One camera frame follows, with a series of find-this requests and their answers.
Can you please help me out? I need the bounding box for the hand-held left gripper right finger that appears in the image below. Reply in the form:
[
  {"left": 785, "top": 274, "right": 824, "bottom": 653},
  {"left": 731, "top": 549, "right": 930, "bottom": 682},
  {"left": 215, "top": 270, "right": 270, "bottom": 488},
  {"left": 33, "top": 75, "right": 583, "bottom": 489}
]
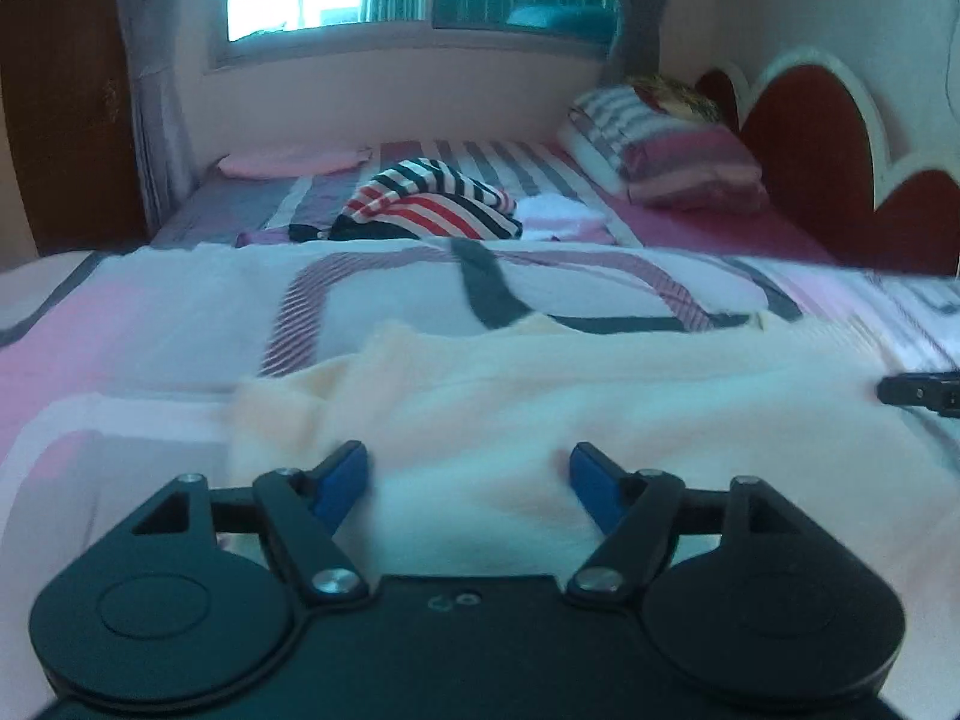
[{"left": 566, "top": 442, "right": 800, "bottom": 608}]

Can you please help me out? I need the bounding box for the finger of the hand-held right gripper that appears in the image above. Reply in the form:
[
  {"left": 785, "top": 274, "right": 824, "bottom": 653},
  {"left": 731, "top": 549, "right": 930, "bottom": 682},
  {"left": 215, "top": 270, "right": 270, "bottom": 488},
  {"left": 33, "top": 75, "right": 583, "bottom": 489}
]
[{"left": 877, "top": 370, "right": 960, "bottom": 419}]

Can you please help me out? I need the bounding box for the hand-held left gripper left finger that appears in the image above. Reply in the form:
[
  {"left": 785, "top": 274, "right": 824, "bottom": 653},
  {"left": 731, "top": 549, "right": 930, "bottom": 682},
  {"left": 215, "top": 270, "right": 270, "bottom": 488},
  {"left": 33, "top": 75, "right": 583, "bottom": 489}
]
[{"left": 131, "top": 440, "right": 370, "bottom": 605}]

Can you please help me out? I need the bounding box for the white knit sweater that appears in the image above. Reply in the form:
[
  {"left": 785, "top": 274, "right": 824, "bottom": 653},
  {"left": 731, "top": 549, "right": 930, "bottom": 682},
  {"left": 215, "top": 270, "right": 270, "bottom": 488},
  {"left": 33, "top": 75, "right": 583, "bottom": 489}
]
[{"left": 225, "top": 313, "right": 960, "bottom": 586}]

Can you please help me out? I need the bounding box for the patterned pink grey bedsheet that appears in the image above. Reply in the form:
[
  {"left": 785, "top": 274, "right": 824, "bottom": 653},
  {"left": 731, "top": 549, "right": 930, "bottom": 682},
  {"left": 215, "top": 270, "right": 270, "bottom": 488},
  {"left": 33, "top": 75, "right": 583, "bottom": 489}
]
[{"left": 0, "top": 236, "right": 960, "bottom": 720}]

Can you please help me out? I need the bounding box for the red white headboard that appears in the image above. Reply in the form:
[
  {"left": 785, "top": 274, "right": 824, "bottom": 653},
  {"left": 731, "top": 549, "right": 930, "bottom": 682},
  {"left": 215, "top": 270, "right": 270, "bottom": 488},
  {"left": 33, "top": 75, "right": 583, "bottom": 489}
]
[{"left": 691, "top": 47, "right": 960, "bottom": 276}]

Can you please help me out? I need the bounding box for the small white cloth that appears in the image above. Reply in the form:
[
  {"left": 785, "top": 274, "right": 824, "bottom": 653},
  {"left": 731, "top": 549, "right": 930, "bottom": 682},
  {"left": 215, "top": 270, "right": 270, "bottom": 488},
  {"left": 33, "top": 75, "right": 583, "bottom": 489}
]
[{"left": 517, "top": 193, "right": 610, "bottom": 243}]

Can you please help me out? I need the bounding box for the black red striped garment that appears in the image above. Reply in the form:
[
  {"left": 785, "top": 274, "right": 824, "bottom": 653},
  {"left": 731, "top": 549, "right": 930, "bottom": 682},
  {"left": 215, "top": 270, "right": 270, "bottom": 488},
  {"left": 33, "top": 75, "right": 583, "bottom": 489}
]
[{"left": 289, "top": 157, "right": 524, "bottom": 242}]

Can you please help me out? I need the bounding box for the pink pillow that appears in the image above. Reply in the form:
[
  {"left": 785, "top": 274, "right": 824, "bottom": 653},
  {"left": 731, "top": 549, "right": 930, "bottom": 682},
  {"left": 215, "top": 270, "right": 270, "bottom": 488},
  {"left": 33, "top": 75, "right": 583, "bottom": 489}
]
[{"left": 217, "top": 145, "right": 374, "bottom": 179}]

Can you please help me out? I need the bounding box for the striped mattress sheet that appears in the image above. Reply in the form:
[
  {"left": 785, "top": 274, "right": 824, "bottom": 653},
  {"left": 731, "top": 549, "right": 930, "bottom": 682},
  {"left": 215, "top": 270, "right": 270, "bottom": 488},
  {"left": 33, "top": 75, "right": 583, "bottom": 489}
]
[{"left": 152, "top": 136, "right": 837, "bottom": 265}]

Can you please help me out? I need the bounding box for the striped pillow stack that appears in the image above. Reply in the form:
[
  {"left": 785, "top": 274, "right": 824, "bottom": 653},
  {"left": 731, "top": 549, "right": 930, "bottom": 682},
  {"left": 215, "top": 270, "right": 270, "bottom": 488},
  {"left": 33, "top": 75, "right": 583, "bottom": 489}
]
[{"left": 557, "top": 85, "right": 771, "bottom": 212}]

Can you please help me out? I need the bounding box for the grey curtain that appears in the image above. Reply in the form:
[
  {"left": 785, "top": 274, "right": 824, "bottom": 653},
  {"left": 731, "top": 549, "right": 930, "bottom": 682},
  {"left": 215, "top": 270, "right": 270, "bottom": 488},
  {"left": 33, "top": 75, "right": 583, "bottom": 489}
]
[
  {"left": 606, "top": 0, "right": 692, "bottom": 85},
  {"left": 112, "top": 0, "right": 202, "bottom": 235}
]

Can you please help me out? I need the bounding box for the teal cloth bundle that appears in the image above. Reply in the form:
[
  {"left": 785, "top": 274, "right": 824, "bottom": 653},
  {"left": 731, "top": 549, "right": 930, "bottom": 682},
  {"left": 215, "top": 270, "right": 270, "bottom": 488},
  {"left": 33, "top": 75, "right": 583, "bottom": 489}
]
[{"left": 506, "top": 4, "right": 612, "bottom": 38}]

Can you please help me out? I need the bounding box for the dark wooden door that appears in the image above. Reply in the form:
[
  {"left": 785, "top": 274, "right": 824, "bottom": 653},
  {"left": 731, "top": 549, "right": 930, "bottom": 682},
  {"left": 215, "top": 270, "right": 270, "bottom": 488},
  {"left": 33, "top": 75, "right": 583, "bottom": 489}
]
[{"left": 0, "top": 0, "right": 149, "bottom": 257}]

